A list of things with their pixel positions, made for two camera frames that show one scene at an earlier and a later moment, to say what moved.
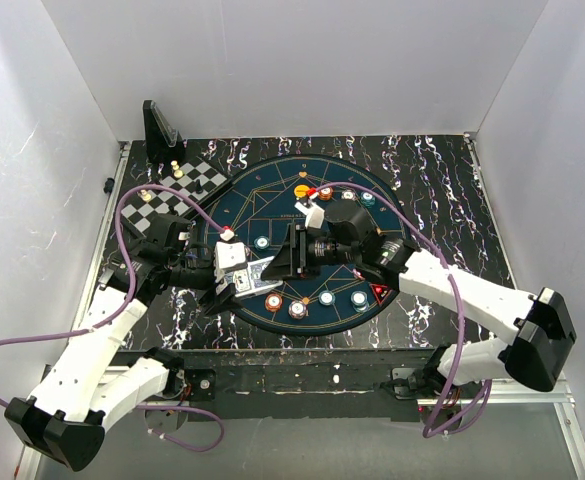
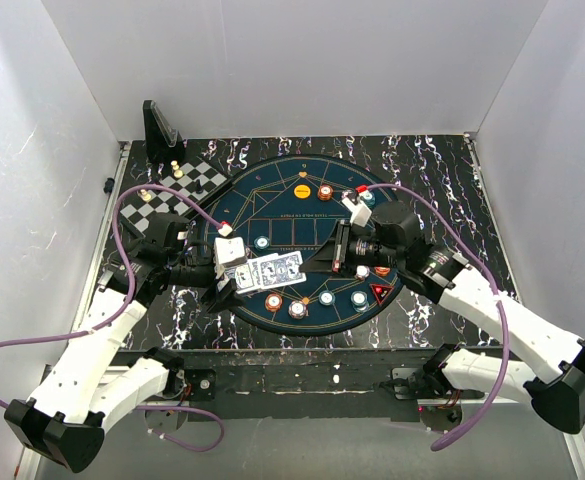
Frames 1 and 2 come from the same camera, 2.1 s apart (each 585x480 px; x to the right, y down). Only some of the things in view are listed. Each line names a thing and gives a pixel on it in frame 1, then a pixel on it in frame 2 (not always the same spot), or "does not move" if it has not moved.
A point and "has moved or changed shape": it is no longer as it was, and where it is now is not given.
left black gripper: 219,303 does not move
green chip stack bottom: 326,298 does not move
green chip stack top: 367,199 does not move
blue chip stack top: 348,195 has moved or changed shape
